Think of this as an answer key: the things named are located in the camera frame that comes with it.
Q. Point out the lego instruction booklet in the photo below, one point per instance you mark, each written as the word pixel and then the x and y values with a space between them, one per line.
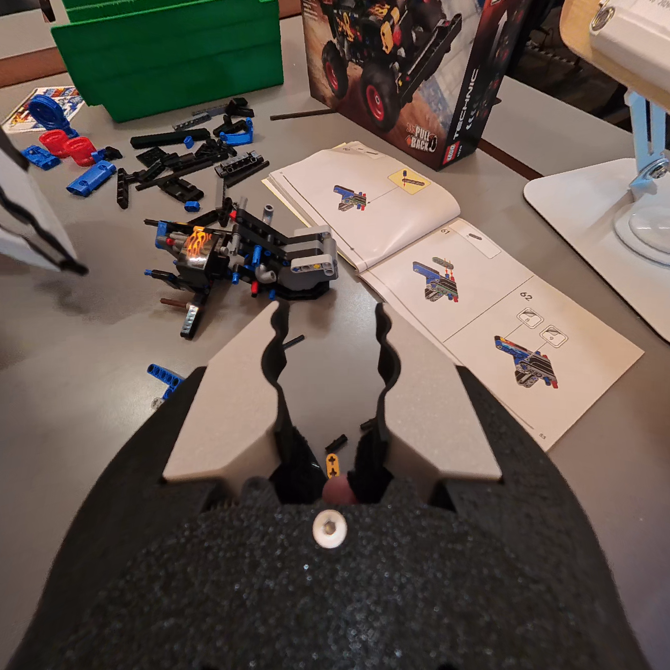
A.
pixel 413 251

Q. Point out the beige stand tray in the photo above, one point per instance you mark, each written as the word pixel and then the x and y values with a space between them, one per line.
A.
pixel 623 47

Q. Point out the blue black lego sub-assembly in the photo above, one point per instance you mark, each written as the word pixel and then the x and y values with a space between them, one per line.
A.
pixel 163 378

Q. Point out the red lego piece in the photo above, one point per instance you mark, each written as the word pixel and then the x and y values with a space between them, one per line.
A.
pixel 54 143
pixel 79 152

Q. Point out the blue long lego panel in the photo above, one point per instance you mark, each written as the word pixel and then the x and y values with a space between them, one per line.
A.
pixel 91 178

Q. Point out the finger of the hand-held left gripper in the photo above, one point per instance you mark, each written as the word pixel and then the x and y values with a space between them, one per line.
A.
pixel 31 204
pixel 21 243

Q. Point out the partly built lego vehicle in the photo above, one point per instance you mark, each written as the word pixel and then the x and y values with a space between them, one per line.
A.
pixel 246 251

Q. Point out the small blue lego piece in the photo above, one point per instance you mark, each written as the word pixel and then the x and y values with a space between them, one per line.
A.
pixel 192 205

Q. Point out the blue flat lego piece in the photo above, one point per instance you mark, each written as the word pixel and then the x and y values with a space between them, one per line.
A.
pixel 40 157

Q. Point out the blue curved lego piece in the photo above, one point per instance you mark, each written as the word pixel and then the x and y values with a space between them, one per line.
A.
pixel 238 137

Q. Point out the lego sticker sheet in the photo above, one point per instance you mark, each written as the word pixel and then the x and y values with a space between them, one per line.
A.
pixel 15 123

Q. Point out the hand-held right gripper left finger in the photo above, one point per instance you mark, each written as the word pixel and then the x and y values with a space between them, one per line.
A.
pixel 225 408

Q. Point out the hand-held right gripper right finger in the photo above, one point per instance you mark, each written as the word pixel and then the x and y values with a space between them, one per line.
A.
pixel 439 413

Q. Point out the lego set box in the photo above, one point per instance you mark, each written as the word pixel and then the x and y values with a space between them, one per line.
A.
pixel 408 78

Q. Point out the long black lego axle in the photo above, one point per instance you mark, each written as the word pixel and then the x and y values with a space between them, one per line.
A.
pixel 303 115

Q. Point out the green plastic bin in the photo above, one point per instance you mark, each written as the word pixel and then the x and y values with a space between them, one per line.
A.
pixel 172 68
pixel 157 9

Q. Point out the pile of black lego pieces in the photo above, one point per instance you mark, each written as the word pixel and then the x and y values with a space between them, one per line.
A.
pixel 178 162

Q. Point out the blue round lego panel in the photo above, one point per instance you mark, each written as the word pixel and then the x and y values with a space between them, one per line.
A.
pixel 48 110

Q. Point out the white desk stand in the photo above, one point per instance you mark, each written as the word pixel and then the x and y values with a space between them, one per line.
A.
pixel 591 220

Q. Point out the yellow lego connector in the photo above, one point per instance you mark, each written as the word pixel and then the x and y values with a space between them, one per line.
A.
pixel 333 466

